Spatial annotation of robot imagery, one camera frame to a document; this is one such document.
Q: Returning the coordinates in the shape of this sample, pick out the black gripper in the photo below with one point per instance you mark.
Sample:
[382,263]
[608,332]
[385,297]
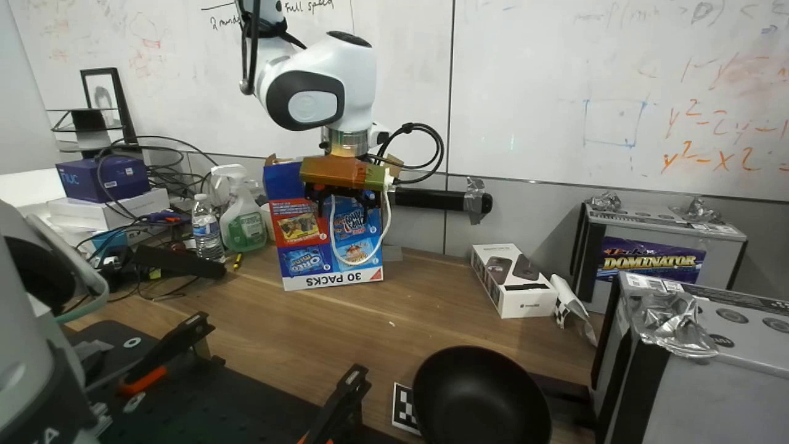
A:
[349,195]

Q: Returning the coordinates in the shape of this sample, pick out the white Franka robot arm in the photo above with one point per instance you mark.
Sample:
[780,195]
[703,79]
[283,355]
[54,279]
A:
[311,100]

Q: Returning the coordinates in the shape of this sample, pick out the blue printed cardboard box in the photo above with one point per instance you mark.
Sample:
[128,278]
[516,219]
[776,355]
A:
[309,263]

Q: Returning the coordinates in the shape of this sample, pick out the white product box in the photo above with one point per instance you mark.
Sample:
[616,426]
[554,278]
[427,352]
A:
[513,284]

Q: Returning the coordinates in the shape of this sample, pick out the white flat box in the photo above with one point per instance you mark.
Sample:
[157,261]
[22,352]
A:
[82,215]

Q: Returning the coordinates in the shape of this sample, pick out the black cylindrical tube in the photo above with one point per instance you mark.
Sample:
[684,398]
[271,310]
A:
[436,202]

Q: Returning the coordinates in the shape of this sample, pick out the green spray bottle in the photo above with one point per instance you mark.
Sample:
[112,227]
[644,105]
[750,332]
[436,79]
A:
[243,226]

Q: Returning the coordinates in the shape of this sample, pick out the clear water bottle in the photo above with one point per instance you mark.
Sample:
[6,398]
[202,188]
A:
[205,235]

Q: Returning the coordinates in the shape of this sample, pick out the black power strip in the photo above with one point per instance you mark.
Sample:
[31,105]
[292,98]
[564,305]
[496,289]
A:
[176,263]

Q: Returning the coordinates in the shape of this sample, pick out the black orange bar clamp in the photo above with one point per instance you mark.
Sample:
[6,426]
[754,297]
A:
[163,347]
[342,408]

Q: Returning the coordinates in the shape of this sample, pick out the whiteboard with handwritten words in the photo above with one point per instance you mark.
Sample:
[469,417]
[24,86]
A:
[163,83]

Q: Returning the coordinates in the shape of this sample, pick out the black white fiducial tag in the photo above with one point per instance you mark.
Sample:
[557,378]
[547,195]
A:
[406,408]

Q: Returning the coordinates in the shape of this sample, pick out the crumpled silver foil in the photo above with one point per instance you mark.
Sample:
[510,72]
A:
[571,310]
[669,316]
[700,210]
[608,203]

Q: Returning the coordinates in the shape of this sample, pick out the whiteboard with math formulas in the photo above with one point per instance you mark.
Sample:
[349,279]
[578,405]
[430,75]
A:
[576,83]

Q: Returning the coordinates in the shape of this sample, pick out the black perforated breadboard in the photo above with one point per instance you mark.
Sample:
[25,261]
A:
[214,410]

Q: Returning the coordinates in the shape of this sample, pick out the grey Dominator battery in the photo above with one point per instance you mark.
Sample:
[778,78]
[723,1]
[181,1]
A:
[656,261]

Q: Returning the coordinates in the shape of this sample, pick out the plain grey battery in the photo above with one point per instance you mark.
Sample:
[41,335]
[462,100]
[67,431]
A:
[700,395]

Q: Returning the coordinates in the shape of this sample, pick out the black picture frame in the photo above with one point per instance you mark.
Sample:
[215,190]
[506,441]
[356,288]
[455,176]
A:
[108,103]

